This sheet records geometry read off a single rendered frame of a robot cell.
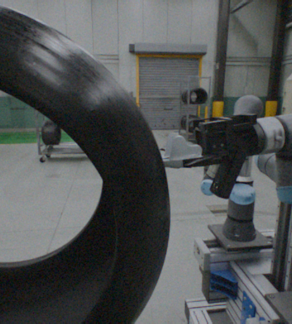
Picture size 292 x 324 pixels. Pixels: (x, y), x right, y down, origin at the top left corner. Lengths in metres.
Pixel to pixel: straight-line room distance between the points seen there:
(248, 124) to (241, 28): 12.68
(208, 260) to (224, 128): 0.89
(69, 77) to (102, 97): 0.04
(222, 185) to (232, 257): 0.83
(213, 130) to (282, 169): 0.20
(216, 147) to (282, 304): 0.66
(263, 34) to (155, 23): 4.72
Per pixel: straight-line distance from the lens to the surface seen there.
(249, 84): 13.20
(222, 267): 1.37
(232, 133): 0.52
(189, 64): 12.13
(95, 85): 0.32
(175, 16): 12.32
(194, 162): 0.50
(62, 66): 0.31
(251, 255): 1.40
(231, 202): 1.30
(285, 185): 0.65
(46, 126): 5.95
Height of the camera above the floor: 1.35
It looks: 13 degrees down
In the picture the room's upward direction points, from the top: straight up
